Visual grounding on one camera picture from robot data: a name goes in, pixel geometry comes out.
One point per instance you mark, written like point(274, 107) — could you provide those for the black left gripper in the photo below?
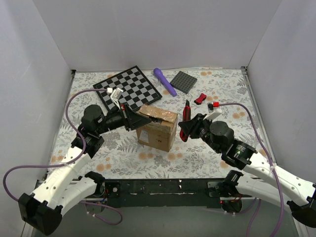
point(126, 117)

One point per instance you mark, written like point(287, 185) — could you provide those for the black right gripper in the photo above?
point(195, 126)

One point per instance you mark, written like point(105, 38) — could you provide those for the red black utility knife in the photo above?
point(186, 117)

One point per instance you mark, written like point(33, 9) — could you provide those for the red black knife cap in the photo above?
point(200, 99)

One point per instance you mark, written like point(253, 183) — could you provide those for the brown taped cardboard box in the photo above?
point(160, 132)

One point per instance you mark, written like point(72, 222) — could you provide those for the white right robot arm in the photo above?
point(277, 186)

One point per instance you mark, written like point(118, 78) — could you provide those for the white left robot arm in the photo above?
point(45, 206)

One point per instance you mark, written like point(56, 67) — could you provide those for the black white checkerboard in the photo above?
point(137, 89)

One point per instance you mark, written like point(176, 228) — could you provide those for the dark grey studded plate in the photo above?
point(183, 82)

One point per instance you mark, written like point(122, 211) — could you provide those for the purple cylindrical handle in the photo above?
point(159, 75)

